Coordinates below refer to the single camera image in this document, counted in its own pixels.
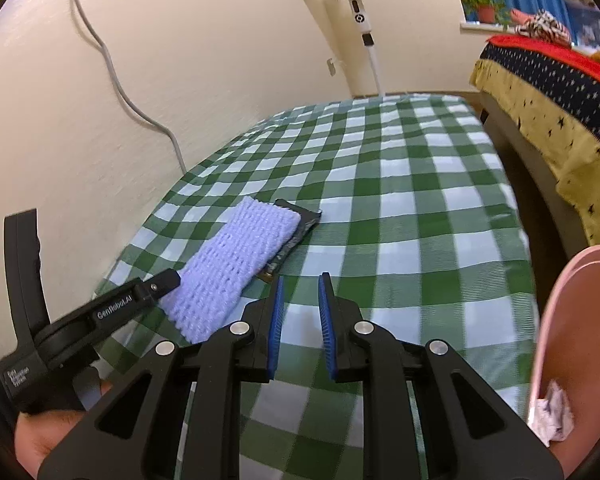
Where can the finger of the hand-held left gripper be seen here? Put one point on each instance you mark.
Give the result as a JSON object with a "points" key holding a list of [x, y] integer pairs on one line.
{"points": [[157, 285]]}

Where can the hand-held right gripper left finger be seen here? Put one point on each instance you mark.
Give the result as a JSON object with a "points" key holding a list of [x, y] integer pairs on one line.
{"points": [[276, 325]]}

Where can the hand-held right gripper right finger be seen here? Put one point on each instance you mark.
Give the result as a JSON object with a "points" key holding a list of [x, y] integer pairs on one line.
{"points": [[326, 325]]}

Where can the lilac knitted cloth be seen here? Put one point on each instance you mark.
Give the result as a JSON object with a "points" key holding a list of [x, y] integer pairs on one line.
{"points": [[230, 260]]}

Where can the white paper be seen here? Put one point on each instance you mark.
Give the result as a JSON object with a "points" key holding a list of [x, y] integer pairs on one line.
{"points": [[550, 412]]}

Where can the pink bin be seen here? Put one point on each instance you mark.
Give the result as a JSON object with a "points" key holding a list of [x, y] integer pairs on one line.
{"points": [[580, 320]]}

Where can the person's left hand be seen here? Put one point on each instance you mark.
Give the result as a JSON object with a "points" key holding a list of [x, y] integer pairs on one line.
{"points": [[45, 440]]}

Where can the flat black item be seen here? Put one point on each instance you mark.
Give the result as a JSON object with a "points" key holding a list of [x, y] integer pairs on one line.
{"points": [[305, 220]]}

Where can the green checked cloth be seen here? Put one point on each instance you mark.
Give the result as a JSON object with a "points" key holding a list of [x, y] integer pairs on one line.
{"points": [[405, 210]]}

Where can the white standing fan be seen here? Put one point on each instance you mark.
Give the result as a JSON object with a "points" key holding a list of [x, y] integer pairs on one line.
{"points": [[355, 5]]}

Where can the star printed blanket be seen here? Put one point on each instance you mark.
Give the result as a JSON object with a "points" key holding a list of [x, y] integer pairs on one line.
{"points": [[540, 75]]}

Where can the pink cloth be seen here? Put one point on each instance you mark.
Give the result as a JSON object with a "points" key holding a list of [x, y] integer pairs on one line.
{"points": [[519, 15]]}

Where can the black white striped cloth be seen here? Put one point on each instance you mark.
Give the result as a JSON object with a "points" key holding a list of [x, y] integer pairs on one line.
{"points": [[545, 25]]}

